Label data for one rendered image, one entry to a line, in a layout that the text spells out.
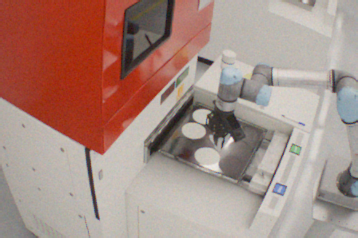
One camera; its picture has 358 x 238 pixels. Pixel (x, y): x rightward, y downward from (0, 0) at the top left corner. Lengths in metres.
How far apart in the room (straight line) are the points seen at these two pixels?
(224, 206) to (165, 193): 0.24
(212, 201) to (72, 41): 0.93
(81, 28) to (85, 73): 0.14
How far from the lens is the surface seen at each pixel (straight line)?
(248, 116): 1.97
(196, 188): 1.73
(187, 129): 1.86
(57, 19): 1.10
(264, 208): 1.53
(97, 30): 1.01
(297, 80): 1.52
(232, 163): 1.75
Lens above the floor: 2.14
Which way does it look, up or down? 41 degrees down
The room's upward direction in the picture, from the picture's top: 7 degrees clockwise
